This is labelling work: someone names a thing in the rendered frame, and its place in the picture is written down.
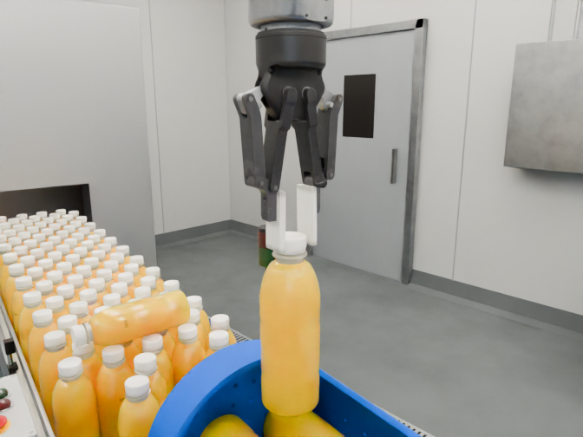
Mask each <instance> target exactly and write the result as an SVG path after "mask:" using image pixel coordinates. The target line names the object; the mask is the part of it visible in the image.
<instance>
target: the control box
mask: <svg viewBox="0 0 583 437"><path fill-rule="evenodd" d="M0 388H7V390H8V394H7V395H6V396H5V397H4V398H8V399H10V401H11V405H10V406H9V407H7V408H5V409H1V410H0V415H4V416H6V417H7V422H6V424H5V425H4V426H3V427H1V428H0V437H38V435H37V431H36V427H35V424H34V421H33V419H32V416H31V413H30V411H29V407H28V404H27V401H26V399H25V396H24V393H23V389H22V386H21V383H20V381H19V378H18V375H17V374H14V375H9V376H5V377H3V378H0Z"/></svg>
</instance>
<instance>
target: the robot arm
mask: <svg viewBox="0 0 583 437"><path fill-rule="evenodd" d="M333 19H334V0H248V22H249V25H250V26H251V27H253V28H255V29H260V30H261V31H260V32H258V33H257V35H256V36H255V49H256V66H257V68H258V71H259V74H258V78H257V81H256V82H255V86H254V88H253V89H251V90H249V91H247V92H245V93H243V94H235V95H234V96H233V103H234V105H235V107H236V109H237V112H238V114H239V124H240V135H241V146H242V157H243V168H244V180H245V184H246V185H247V186H251V187H254V188H257V189H259V191H260V194H261V218H262V219H263V220H265V221H266V248H269V249H271V250H273V251H276V252H279V253H284V252H285V191H282V190H279V187H280V180H281V174H282V168H283V162H284V156H285V144H286V137H287V132H288V130H290V128H291V127H293V128H294V130H295V134H296V141H297V147H298V157H299V164H300V170H301V176H302V181H303V183H304V184H297V218H298V232H301V233H303V234H305V236H306V243H307V244H308V245H311V246H314V245H316V244H317V213H319V211H320V188H325V187H326V186H327V181H326V180H328V179H329V180H331V179H333V178H334V176H335V164H336V150H337V122H338V114H339V111H340V108H341V106H342V103H343V96H342V95H341V94H333V93H331V92H329V91H328V90H326V89H325V85H324V81H323V77H322V71H323V69H324V67H325V65H326V35H325V34H324V32H323V31H321V29H327V28H329V27H330V26H331V25H332V24H333ZM260 101H261V102H262V103H263V105H264V107H265V122H264V126H265V141H264V143H263V130H262V119H261V113H260V109H261V108H262V103H261V102H260ZM317 107H318V113H317Z"/></svg>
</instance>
